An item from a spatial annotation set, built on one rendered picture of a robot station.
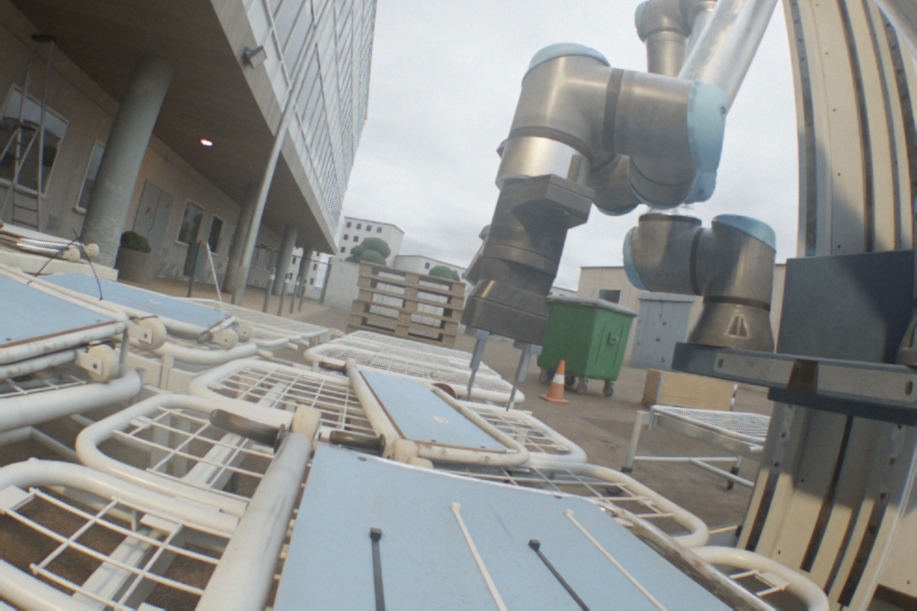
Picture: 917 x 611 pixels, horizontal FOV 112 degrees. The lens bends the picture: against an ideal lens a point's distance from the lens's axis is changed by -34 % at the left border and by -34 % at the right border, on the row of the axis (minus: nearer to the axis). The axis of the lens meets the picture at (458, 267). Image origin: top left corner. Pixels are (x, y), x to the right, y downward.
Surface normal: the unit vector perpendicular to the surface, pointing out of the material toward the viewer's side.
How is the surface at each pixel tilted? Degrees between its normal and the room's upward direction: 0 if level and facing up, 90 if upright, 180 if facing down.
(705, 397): 90
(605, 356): 94
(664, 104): 101
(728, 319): 70
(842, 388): 90
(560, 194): 90
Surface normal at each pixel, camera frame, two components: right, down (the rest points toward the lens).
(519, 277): 0.15, 0.07
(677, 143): -0.40, 0.73
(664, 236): -0.51, -0.04
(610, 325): 0.51, 0.08
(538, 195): -0.79, -0.30
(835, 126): -0.93, -0.22
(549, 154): -0.07, -0.15
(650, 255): -0.75, -0.05
